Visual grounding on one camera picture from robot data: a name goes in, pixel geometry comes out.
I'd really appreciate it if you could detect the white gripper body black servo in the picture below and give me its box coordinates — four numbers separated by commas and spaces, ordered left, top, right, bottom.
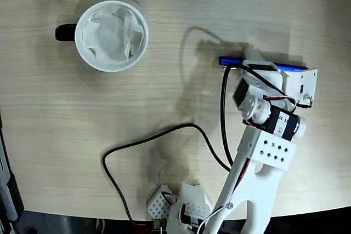
241, 62, 285, 100

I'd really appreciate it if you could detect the blue pen with metal clip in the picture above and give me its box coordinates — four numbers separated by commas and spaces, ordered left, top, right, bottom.
218, 56, 310, 72

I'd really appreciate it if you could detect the crumpled white tissue paper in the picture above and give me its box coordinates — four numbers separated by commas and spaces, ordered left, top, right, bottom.
81, 6, 145, 65

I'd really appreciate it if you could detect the grey and black stand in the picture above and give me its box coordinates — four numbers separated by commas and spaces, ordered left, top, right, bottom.
0, 110, 25, 231

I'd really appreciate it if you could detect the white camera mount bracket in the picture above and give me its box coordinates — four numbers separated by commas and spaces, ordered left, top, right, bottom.
282, 67, 319, 104

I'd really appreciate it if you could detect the white mug with black handle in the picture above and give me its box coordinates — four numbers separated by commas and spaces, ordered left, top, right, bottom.
54, 0, 150, 73

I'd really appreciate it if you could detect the black camera cable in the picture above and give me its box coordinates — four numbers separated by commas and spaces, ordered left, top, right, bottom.
103, 64, 314, 228

